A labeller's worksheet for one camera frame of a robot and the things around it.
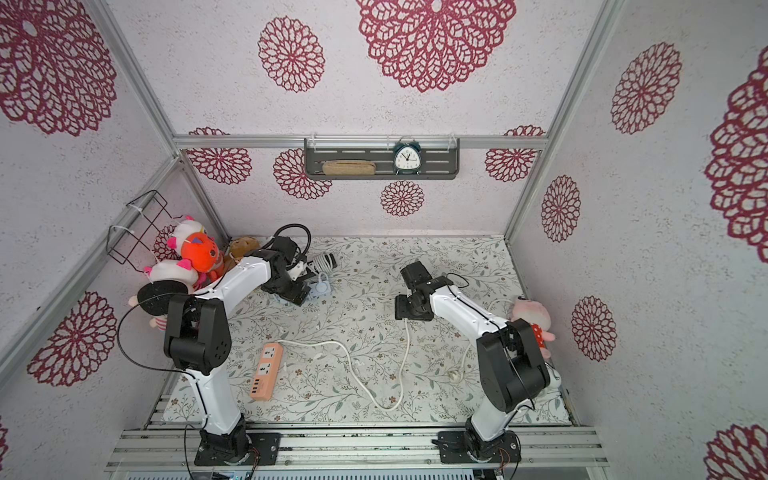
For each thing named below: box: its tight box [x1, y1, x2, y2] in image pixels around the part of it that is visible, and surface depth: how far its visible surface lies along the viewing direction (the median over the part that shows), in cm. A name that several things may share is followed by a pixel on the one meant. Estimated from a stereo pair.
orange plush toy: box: [176, 232, 225, 289], surface depth 91 cm
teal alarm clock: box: [393, 141, 422, 176], surface depth 92 cm
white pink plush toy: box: [167, 215, 204, 255], surface depth 96 cm
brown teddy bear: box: [224, 236, 260, 270], surface depth 108 cm
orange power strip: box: [250, 342, 284, 401], surface depth 85 cm
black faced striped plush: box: [128, 258, 210, 331], surface depth 85 cm
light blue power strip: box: [307, 280, 332, 300], surface depth 102 cm
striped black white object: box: [307, 253, 338, 274], surface depth 108 cm
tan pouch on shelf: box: [322, 160, 376, 176], surface depth 91 cm
